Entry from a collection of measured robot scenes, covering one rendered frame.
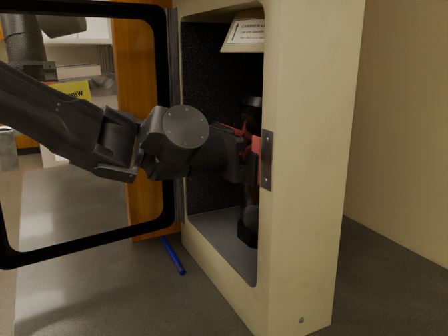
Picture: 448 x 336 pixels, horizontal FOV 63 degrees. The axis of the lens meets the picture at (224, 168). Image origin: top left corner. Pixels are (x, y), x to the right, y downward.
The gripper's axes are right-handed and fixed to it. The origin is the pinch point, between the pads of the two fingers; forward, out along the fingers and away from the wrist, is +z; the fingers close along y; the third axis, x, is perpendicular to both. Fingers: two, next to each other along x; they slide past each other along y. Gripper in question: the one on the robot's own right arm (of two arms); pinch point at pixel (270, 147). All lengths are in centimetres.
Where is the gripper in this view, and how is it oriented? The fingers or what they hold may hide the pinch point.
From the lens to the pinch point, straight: 58.9
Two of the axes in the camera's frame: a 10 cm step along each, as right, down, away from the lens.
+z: 8.9, -1.2, 4.4
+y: -4.6, -2.7, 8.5
